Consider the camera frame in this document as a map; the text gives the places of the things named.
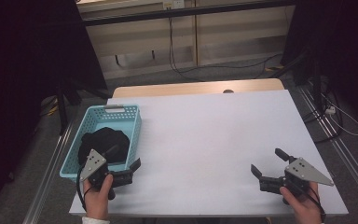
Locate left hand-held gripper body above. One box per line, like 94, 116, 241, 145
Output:
79, 148, 135, 201

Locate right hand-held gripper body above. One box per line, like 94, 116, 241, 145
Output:
258, 157, 335, 205

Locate black shorts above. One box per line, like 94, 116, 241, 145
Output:
77, 126, 131, 166

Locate light blue plastic basket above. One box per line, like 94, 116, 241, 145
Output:
59, 104, 143, 183

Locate person's right hand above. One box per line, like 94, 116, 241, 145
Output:
279, 181, 324, 224

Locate person's left hand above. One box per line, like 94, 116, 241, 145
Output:
82, 173, 115, 220

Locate black tripod stand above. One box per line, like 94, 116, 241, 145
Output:
55, 79, 111, 136

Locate wooden table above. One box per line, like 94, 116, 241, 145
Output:
111, 77, 285, 99

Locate wide black curtain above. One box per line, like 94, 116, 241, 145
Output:
0, 0, 108, 216

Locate beige wooden cabinet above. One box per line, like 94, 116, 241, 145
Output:
76, 0, 296, 80

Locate narrow black curtain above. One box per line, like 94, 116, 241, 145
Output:
281, 0, 358, 129

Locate black horizontal bar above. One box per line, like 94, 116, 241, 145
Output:
82, 0, 296, 27

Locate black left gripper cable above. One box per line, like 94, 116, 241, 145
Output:
76, 166, 88, 212

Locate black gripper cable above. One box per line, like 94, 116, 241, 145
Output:
302, 186, 327, 224
76, 166, 88, 212

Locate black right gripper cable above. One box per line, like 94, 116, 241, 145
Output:
302, 186, 327, 224

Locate metal floor rail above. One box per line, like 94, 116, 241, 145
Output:
22, 120, 76, 224
297, 81, 358, 204

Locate black looped cable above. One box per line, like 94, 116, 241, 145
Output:
302, 89, 345, 145

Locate yellow cable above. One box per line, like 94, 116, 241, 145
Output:
40, 97, 60, 118

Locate white cable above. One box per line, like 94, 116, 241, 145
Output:
321, 92, 358, 137

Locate black camera stand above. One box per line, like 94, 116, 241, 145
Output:
273, 49, 324, 107

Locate black floor cable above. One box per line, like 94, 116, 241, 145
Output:
178, 53, 283, 77

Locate black hanging cable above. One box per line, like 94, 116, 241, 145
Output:
167, 8, 205, 83

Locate white wall socket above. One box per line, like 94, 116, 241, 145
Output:
162, 0, 186, 9

